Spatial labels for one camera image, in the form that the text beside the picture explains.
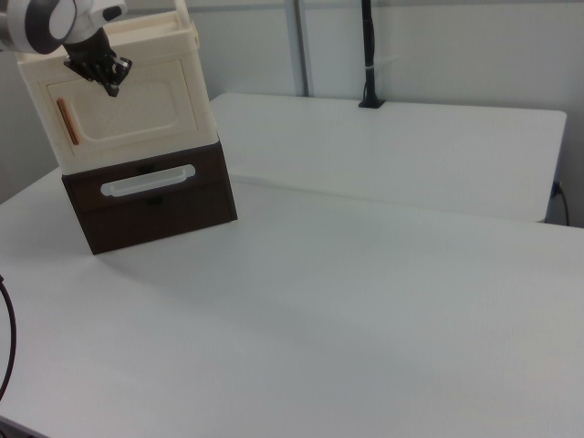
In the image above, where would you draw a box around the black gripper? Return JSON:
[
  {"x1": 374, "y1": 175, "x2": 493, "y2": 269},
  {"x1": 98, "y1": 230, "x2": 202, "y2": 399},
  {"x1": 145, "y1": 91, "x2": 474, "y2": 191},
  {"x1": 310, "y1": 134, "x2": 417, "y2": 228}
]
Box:
[{"x1": 62, "y1": 30, "x2": 134, "y2": 99}]

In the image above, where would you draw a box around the cream cabinet door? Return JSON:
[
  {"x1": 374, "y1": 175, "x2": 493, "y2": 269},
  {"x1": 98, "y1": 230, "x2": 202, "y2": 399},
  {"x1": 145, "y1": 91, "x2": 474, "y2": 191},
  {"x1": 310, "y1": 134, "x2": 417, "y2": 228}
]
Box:
[{"x1": 44, "y1": 57, "x2": 203, "y2": 155}]

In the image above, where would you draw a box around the cream plastic cabinet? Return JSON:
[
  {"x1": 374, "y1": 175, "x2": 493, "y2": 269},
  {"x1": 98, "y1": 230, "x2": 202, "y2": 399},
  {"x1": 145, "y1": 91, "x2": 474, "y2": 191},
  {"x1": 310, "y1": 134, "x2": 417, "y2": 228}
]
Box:
[{"x1": 16, "y1": 0, "x2": 223, "y2": 177}]

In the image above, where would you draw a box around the dark brown wooden drawer box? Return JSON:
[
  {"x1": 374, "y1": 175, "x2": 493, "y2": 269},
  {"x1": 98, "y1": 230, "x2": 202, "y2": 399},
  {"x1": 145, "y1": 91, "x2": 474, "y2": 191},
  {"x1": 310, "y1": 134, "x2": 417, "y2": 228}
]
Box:
[{"x1": 59, "y1": 144, "x2": 240, "y2": 256}]

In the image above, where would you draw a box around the black pole with base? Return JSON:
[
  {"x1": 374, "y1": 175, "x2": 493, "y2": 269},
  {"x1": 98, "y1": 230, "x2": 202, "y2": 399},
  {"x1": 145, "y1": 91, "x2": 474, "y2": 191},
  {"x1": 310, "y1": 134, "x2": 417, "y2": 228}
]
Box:
[{"x1": 357, "y1": 0, "x2": 387, "y2": 110}]

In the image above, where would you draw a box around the copper door handle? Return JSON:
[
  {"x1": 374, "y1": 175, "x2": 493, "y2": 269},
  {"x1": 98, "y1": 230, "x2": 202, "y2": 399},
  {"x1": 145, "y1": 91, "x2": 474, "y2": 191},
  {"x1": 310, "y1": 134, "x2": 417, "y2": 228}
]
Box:
[{"x1": 55, "y1": 97, "x2": 81, "y2": 145}]

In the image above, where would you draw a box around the white drawer handle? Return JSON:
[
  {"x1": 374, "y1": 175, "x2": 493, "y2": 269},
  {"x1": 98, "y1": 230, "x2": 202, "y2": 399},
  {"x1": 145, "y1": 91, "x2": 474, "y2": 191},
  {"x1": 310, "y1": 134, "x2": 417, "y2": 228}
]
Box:
[{"x1": 99, "y1": 163, "x2": 197, "y2": 200}]

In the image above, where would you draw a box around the black cable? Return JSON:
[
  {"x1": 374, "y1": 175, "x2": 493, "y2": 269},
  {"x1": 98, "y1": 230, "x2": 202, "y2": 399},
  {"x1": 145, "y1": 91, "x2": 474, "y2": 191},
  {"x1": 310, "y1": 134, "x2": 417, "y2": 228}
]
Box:
[
  {"x1": 0, "y1": 273, "x2": 18, "y2": 403},
  {"x1": 550, "y1": 181, "x2": 572, "y2": 226}
]

